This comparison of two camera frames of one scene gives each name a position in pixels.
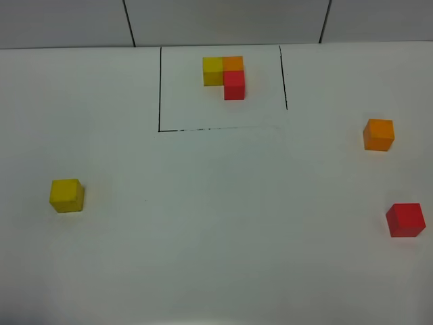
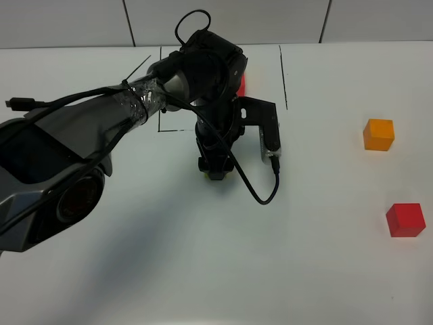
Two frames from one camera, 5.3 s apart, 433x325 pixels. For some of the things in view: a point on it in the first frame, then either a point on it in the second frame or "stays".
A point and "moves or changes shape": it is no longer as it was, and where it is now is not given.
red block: (405, 220) stays
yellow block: (67, 196) moves or changes shape
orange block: (378, 135) stays
